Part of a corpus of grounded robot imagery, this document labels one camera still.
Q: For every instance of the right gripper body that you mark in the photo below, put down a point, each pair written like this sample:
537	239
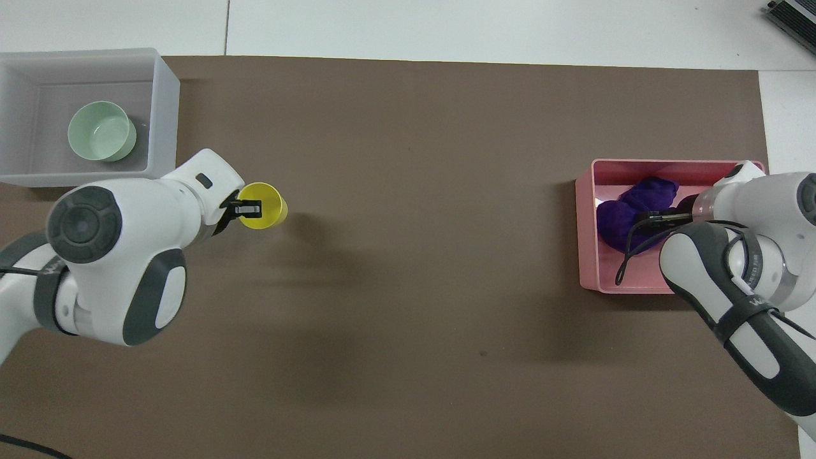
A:
683	208

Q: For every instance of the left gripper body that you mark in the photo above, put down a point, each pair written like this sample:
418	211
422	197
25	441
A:
225	217

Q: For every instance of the yellow plastic cup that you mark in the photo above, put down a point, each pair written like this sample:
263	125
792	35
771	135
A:
271	205

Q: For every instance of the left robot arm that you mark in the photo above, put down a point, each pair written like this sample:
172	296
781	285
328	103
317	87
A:
121	255

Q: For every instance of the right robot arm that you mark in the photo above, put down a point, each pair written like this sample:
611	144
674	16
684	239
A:
758	210

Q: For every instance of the pink plastic box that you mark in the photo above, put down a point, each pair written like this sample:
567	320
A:
590	242

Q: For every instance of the translucent grey storage box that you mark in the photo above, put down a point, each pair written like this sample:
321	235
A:
164	115

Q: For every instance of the crumpled purple cloth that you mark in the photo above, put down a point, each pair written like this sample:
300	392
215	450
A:
621	213

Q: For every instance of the pale green cup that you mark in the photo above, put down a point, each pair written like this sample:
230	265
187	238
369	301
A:
102	132

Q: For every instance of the grey ribbed metal device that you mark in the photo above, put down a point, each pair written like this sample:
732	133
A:
794	14

